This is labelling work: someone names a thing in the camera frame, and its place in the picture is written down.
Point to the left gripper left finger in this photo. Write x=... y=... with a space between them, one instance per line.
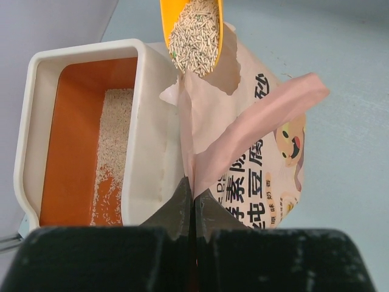
x=175 y=215

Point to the tan cat litter granules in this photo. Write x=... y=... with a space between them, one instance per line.
x=111 y=157

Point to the white orange litter box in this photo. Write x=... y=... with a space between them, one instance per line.
x=56 y=155

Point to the pink cat litter bag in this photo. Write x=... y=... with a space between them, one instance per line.
x=243 y=133

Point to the yellow plastic litter scoop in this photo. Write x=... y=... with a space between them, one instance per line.
x=193 y=33

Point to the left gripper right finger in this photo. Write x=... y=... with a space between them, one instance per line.
x=211 y=216

